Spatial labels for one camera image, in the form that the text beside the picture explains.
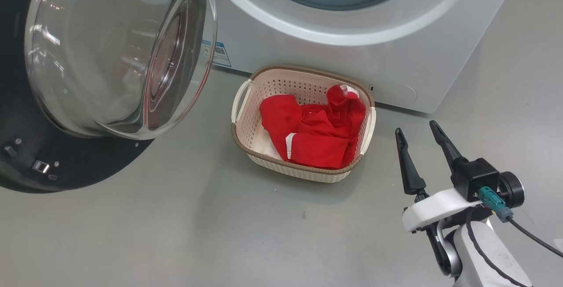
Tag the white washing machine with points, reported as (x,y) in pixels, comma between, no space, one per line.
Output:
(396,58)

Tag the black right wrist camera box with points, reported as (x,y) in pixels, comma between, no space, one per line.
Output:
(477,179)

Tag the beige perforated laundry basket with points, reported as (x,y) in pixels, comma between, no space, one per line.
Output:
(303,172)

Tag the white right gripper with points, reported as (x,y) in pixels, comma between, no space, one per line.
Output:
(435,210)

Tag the blue white label sticker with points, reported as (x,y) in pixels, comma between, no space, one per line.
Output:
(220,54)

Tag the red garment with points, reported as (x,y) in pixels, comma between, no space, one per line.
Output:
(316,139)

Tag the white cloth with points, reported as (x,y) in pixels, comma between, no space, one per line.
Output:
(266,147)

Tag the dark grey glass washing machine door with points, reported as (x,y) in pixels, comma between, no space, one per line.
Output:
(88,170)

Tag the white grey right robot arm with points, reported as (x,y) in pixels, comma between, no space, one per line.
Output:
(484,256)

